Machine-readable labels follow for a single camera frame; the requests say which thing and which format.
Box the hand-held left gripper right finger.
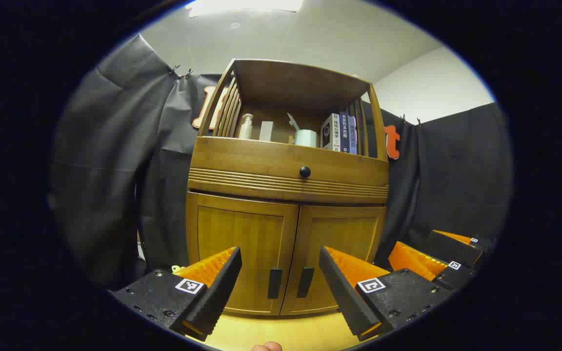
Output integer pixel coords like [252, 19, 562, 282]
[319, 246, 452, 342]

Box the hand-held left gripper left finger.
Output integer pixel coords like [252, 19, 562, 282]
[110, 246, 242, 342]

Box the wooden shoe cabinet door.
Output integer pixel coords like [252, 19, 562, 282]
[186, 191, 300, 316]
[281, 205, 387, 316]

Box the black door handle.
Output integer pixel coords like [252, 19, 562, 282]
[267, 267, 282, 299]
[297, 267, 315, 298]

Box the wooden double-door shoe cabinet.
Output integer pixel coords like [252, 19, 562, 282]
[185, 58, 390, 316]

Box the wooden cabinet drawer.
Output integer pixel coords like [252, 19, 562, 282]
[187, 136, 390, 204]

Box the dark blue book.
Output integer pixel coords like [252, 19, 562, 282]
[340, 112, 350, 153]

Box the white cup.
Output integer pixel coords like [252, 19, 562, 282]
[294, 129, 318, 148]

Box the black backdrop cloth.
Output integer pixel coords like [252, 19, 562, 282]
[49, 33, 513, 293]

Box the white book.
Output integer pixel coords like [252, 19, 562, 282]
[320, 113, 341, 152]

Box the white pump bottle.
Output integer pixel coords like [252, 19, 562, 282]
[239, 113, 254, 140]

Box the ceiling light panel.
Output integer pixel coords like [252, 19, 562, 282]
[188, 0, 305, 18]

